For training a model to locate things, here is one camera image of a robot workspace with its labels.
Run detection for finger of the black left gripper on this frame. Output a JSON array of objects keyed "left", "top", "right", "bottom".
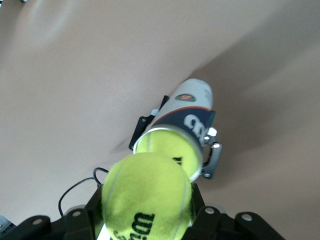
[
  {"left": 201, "top": 111, "right": 223, "bottom": 180},
  {"left": 128, "top": 96, "right": 170, "bottom": 151}
]

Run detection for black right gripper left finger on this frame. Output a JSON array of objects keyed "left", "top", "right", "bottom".
[{"left": 63, "top": 184, "right": 103, "bottom": 240}]

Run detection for yellow tennis ball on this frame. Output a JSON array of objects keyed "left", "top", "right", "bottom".
[
  {"left": 101, "top": 152, "right": 195, "bottom": 240},
  {"left": 136, "top": 130, "right": 199, "bottom": 176}
]

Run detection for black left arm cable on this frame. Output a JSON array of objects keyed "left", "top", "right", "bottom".
[{"left": 58, "top": 166, "right": 111, "bottom": 218}]

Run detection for white blue tennis ball can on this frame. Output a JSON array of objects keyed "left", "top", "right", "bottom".
[{"left": 132, "top": 78, "right": 215, "bottom": 183}]

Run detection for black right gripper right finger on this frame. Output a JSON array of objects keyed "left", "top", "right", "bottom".
[{"left": 184, "top": 183, "right": 227, "bottom": 240}]

